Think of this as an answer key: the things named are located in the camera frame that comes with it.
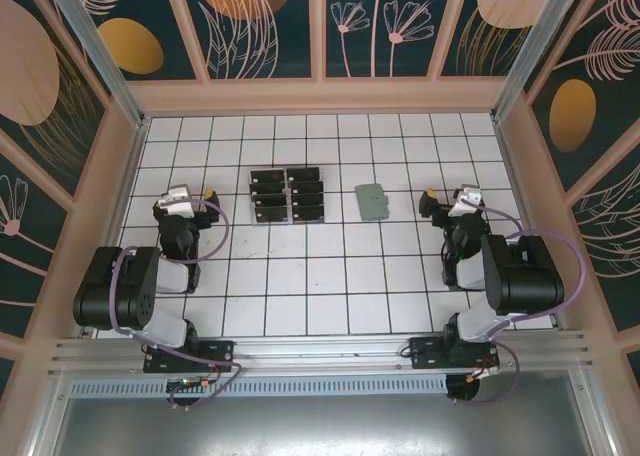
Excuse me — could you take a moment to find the small circuit board with wires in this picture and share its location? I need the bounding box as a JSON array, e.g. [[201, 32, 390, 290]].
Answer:
[[166, 374, 212, 393]]

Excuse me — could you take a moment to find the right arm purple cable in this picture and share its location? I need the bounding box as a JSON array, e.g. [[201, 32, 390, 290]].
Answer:
[[452, 198, 589, 408]]

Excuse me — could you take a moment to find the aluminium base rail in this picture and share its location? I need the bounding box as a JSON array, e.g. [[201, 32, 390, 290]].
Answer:
[[47, 329, 596, 378]]

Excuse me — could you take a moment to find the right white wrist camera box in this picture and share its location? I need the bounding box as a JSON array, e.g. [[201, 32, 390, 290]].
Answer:
[[448, 185, 482, 218]]

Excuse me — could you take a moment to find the aluminium frame post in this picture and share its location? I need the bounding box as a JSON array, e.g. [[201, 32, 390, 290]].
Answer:
[[42, 0, 151, 130], [489, 0, 601, 125]]

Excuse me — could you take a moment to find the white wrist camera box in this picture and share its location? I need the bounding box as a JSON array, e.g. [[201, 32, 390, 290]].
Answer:
[[166, 186, 196, 216], [448, 185, 482, 218]]

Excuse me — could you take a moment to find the grey slotted cable duct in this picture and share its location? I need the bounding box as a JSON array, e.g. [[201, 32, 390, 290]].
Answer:
[[69, 374, 450, 398]]

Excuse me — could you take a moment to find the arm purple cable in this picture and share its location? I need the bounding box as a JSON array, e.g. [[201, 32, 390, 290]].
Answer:
[[109, 198, 246, 412], [452, 198, 589, 408]]

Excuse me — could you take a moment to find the clear acrylic card rack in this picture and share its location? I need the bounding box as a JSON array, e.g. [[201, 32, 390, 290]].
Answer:
[[248, 166, 327, 227]]

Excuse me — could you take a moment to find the grey sheet metal panel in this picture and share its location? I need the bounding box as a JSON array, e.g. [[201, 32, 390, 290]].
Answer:
[[29, 370, 621, 456]]

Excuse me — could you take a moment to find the aluminium table side rail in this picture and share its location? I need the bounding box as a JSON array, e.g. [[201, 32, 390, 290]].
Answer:
[[492, 118, 566, 330], [74, 115, 151, 340]]

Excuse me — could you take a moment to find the green card holder wallet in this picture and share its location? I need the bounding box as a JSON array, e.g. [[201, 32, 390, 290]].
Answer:
[[355, 182, 392, 222]]

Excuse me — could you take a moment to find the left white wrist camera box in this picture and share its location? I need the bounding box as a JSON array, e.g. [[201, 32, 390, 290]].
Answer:
[[166, 186, 196, 216]]

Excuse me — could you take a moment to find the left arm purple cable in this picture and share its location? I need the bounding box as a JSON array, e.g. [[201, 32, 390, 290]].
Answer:
[[109, 198, 246, 412]]

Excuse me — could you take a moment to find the orange white wire connector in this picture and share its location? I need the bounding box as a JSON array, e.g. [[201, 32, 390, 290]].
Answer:
[[465, 359, 501, 383]]

